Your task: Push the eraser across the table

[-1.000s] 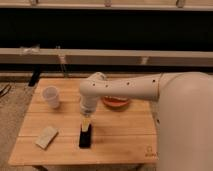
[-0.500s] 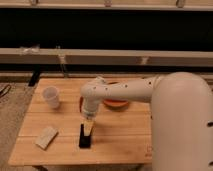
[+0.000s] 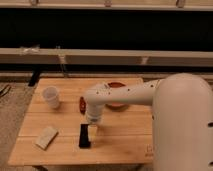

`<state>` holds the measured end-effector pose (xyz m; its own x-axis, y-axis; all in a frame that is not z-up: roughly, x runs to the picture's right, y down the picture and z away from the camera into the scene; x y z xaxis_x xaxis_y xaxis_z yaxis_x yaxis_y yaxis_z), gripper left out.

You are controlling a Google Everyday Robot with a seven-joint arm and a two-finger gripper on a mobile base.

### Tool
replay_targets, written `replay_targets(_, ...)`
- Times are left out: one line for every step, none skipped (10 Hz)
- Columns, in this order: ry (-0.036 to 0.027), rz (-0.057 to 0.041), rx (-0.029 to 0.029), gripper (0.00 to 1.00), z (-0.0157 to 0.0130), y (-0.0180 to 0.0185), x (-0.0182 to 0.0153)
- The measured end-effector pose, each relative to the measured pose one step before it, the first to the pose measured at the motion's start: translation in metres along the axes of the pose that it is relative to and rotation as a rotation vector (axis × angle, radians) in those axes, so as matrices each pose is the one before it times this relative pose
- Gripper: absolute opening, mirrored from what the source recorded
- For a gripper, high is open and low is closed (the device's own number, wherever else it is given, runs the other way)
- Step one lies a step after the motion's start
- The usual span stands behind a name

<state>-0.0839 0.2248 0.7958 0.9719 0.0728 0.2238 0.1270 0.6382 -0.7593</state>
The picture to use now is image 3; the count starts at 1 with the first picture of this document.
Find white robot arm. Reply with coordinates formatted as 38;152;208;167
84;73;213;171

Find dark red small object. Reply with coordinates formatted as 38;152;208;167
79;97;86;114

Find red-brown bowl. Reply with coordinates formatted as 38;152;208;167
106;82;127;110

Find wooden table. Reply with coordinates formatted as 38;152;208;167
8;78;153;166

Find beige sponge block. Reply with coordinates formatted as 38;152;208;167
35;126;58;150

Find white plastic cup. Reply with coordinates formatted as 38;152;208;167
42;86;60;109

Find black table leg stand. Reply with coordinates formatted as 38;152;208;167
28;70;41;87

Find white horizontal rail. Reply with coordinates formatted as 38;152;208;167
0;48;213;67

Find dark cables at left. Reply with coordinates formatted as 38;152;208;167
0;83;12;98

